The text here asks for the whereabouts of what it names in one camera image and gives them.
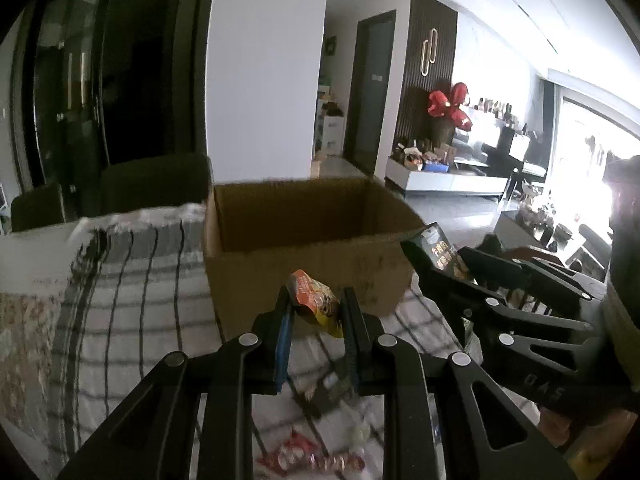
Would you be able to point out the pile of small boxes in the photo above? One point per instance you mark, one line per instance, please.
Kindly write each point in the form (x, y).
(420, 157)

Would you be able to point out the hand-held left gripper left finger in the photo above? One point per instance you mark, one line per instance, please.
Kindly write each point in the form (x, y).
(283, 355)

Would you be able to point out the orange snack packet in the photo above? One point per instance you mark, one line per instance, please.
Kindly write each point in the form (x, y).
(312, 295)

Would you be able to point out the red balloons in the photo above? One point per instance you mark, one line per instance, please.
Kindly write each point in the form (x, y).
(440, 102)

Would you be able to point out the dark slatted wall panel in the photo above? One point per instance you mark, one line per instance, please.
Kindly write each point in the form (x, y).
(417, 110)

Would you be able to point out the dark upholstered chair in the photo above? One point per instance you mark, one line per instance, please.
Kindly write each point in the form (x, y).
(155, 185)
(37, 207)

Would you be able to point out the brown cardboard box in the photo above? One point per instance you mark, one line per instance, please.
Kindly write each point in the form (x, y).
(300, 260)

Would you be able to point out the white low cabinet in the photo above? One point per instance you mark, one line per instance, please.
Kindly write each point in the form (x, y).
(450, 182)

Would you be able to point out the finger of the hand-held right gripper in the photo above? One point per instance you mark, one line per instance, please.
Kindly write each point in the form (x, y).
(520, 325)
(530, 275)

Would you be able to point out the floral patterned cloth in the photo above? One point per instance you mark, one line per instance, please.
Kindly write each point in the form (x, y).
(25, 350)

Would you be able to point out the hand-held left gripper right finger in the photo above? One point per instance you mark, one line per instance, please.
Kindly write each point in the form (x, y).
(353, 365)

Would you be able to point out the dark green snack packet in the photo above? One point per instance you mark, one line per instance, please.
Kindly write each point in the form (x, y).
(440, 250)

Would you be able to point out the dark glass sliding door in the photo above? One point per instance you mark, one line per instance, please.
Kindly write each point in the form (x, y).
(125, 60)

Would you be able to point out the checked tablecloth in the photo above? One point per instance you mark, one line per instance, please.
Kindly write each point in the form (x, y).
(125, 310)

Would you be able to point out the white storage box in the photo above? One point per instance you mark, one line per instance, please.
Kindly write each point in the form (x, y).
(331, 135)

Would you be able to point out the dark coffee table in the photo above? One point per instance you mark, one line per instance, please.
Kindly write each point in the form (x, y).
(525, 227)

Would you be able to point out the red snack packet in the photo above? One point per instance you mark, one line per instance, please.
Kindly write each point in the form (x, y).
(300, 457)

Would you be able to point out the dark interior door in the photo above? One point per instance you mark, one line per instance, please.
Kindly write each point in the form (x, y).
(370, 100)

